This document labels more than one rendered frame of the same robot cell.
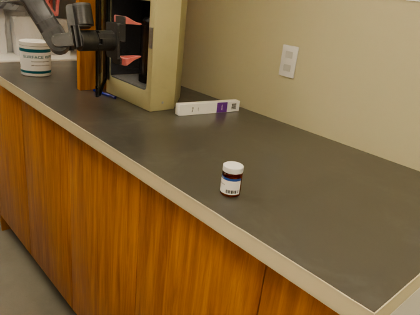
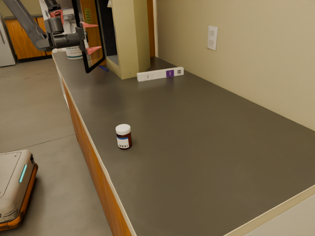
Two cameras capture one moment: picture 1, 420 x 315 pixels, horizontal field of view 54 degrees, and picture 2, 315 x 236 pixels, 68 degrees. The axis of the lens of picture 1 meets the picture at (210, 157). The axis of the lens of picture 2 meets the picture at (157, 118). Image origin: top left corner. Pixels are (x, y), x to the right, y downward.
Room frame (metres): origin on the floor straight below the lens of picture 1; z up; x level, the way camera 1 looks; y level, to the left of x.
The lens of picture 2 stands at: (0.29, -0.37, 1.39)
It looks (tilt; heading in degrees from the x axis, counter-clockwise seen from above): 29 degrees down; 19
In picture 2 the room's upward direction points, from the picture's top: 3 degrees counter-clockwise
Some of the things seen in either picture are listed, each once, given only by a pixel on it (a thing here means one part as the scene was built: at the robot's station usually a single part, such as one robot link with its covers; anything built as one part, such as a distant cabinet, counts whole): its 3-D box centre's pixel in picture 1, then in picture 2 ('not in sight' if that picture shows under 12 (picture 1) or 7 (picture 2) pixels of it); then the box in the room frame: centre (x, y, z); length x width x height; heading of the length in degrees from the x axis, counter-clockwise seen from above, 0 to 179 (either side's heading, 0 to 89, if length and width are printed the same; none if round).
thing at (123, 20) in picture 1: (127, 28); (88, 29); (1.29, 0.29, 1.24); 0.09 x 0.07 x 0.07; 134
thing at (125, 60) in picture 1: (127, 52); (91, 45); (1.29, 0.29, 1.17); 0.09 x 0.07 x 0.07; 134
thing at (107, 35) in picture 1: (105, 40); (74, 40); (1.24, 0.34, 1.20); 0.07 x 0.07 x 0.10; 44
